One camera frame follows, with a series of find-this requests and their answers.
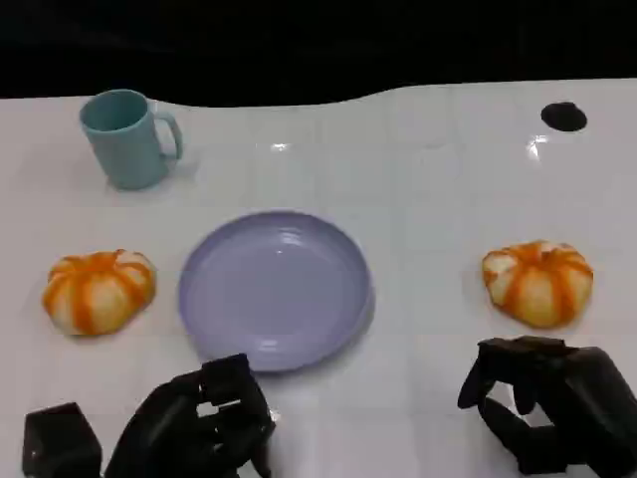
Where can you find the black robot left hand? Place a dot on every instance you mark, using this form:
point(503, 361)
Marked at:
point(174, 428)

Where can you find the orange and white bread roll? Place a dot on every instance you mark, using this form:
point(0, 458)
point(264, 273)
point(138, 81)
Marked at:
point(97, 294)
point(540, 286)

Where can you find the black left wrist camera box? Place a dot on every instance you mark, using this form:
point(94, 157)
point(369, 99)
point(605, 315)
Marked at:
point(60, 443)

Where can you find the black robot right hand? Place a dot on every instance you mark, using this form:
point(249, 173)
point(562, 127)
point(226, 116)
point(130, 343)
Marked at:
point(592, 398)

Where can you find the lilac plate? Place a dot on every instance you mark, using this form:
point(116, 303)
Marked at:
point(274, 294)

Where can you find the pale green mug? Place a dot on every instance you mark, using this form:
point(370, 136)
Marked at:
point(129, 154)

